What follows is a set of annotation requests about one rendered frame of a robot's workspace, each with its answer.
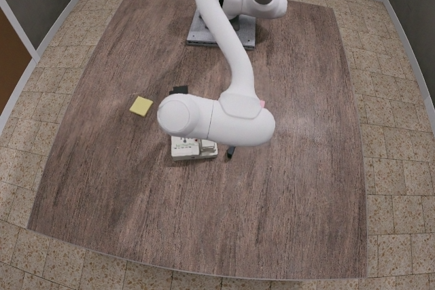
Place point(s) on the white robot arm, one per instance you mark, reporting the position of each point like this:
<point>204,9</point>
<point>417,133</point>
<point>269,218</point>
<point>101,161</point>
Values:
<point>237,118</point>

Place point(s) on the white desk phone body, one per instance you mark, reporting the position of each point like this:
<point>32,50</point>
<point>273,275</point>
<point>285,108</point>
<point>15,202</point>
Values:
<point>188,149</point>

